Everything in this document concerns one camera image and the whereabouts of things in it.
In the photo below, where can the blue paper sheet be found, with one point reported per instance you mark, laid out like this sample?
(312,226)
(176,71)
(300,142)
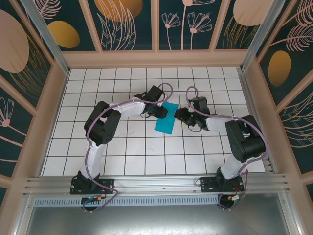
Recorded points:
(168,124)

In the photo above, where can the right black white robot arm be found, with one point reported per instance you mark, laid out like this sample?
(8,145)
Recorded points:
(244,142)

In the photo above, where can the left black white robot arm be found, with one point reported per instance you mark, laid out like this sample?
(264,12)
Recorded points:
(102,124)

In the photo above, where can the grey metal sheet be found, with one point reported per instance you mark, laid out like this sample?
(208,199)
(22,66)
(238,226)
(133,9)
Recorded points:
(156,220)

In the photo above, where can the small circuit board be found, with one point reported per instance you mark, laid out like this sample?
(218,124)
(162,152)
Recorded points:
(94,198)
(236,197)

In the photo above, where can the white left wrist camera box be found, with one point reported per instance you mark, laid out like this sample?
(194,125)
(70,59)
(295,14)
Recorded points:
(160,104)

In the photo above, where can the aluminium side rail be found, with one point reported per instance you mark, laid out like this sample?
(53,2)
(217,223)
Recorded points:
(248,98)

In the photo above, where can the aluminium mounting rail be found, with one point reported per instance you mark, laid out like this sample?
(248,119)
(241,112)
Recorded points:
(156,183)

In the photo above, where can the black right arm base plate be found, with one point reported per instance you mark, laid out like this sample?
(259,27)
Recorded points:
(207,184)

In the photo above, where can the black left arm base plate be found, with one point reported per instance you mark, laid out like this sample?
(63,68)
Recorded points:
(107,186)

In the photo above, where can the aluminium frame post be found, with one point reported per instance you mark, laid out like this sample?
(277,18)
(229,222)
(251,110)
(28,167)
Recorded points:
(259,36)
(49,41)

